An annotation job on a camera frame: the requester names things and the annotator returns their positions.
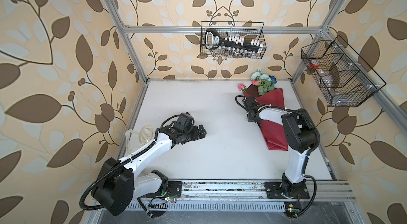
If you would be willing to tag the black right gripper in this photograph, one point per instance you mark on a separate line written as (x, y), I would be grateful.
(249, 119)

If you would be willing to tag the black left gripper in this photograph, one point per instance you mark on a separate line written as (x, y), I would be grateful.
(197, 135)

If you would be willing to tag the magenta fake rose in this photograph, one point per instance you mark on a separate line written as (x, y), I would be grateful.
(242, 88)

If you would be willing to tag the pink fake rose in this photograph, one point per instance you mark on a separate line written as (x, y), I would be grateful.
(256, 82)

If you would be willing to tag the light blue fake rose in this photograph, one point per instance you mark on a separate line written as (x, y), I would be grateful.
(265, 86)

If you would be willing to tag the dark red wrapping paper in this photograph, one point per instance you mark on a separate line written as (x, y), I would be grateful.
(271, 120)

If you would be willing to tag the cream ribbon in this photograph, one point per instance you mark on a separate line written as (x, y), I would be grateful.
(134, 140)

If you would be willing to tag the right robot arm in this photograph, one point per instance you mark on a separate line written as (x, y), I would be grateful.
(303, 138)

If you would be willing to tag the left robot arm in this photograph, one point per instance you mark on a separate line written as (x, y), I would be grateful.
(119, 181)

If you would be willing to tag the black tool in basket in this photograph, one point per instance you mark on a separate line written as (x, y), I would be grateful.
(214, 39)

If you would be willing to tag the plastic bottle red cap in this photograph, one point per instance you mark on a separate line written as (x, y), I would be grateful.
(328, 78)

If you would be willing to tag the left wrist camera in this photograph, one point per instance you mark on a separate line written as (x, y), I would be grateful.
(185, 121)

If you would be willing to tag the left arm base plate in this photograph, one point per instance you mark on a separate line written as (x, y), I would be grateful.
(170, 189)

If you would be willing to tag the back wire basket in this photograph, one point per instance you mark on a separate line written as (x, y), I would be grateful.
(249, 27)

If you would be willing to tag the wire basket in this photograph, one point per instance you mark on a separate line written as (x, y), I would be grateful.
(358, 79)
(249, 27)

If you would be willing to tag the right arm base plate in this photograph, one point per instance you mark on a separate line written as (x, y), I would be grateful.
(286, 190)

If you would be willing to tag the right wire basket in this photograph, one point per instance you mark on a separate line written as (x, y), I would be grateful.
(358, 79)

